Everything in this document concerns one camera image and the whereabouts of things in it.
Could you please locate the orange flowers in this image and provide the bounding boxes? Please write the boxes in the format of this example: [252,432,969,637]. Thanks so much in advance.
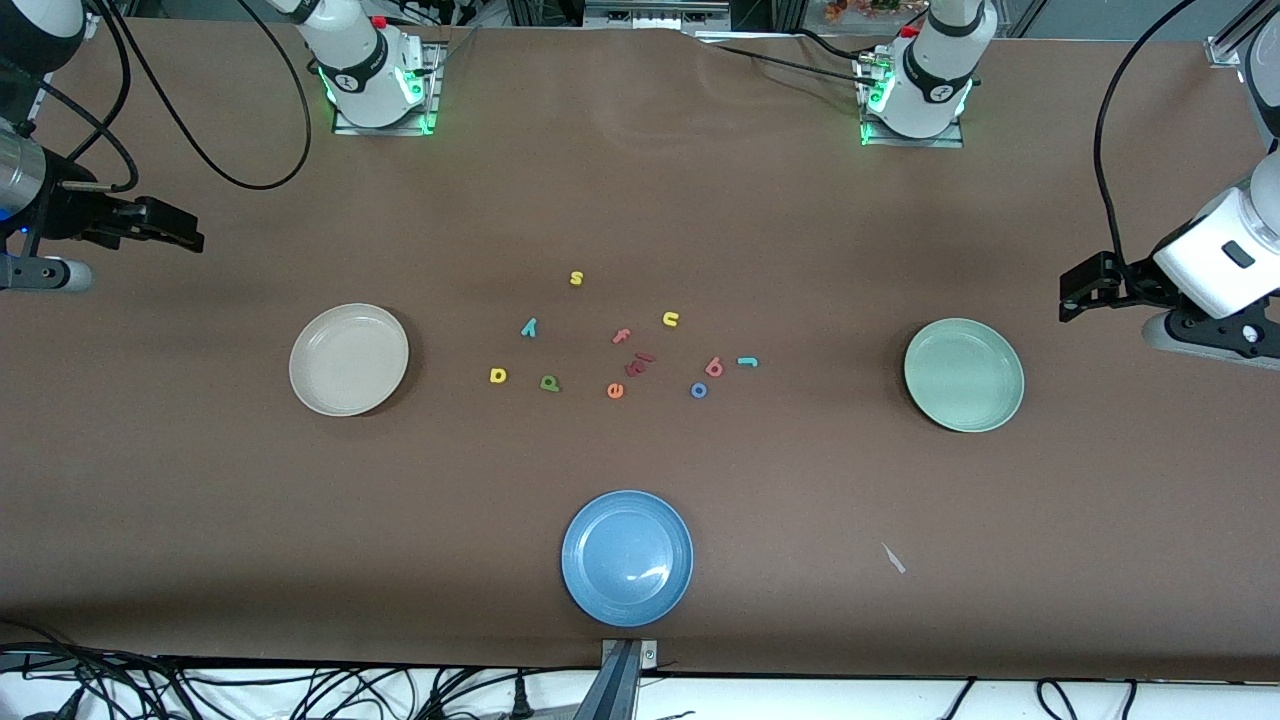
[825,0,927,23]

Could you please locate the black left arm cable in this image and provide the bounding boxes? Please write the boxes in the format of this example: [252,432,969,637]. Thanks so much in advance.
[1093,0,1201,266]

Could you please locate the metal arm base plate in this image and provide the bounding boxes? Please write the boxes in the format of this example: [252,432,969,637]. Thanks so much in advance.
[332,40,447,137]
[858,50,966,149]

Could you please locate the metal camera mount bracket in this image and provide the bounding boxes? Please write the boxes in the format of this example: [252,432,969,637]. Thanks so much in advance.
[598,638,661,720]

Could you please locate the aluminium frame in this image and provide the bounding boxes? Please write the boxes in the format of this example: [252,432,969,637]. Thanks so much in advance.
[505,0,807,31]

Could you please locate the blue plate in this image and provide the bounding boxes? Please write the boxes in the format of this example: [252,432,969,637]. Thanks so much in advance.
[560,489,695,629]

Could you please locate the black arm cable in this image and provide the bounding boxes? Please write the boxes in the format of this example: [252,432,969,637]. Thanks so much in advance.
[1093,0,1201,266]
[20,0,313,193]

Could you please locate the aluminium corner profile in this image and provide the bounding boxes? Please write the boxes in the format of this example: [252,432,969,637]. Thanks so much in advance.
[1205,0,1280,67]

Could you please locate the beige brown plate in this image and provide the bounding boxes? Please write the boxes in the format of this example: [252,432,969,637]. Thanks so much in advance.
[288,303,410,418]

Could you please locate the green plate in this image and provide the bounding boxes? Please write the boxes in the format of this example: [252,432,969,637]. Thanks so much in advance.
[903,318,1026,434]

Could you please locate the black base cable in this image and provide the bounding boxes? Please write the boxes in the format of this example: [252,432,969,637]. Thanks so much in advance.
[698,28,883,89]

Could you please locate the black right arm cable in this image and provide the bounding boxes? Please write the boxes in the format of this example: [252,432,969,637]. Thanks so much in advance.
[20,0,313,193]

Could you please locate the brown table cover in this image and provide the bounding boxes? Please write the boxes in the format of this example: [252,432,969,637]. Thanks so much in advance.
[0,15,1280,683]

